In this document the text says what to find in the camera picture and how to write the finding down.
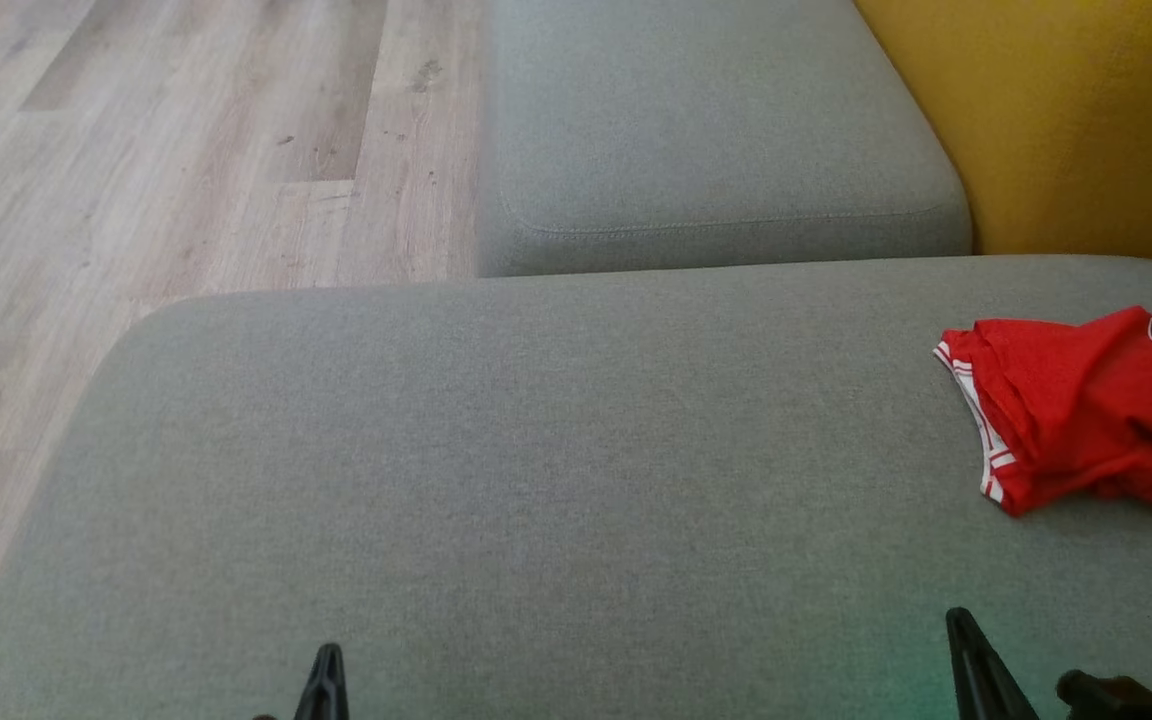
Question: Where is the large grey sofa seat cushion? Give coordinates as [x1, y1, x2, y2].
[0, 255, 1152, 720]

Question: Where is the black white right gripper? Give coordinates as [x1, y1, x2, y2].
[945, 607, 1152, 720]

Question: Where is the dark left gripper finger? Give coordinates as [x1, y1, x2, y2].
[293, 645, 333, 720]
[328, 642, 350, 720]

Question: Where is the red white sports jersey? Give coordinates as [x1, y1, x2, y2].
[933, 305, 1152, 524]

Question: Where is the grey sofa chaise cushion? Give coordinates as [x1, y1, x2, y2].
[476, 0, 975, 279]

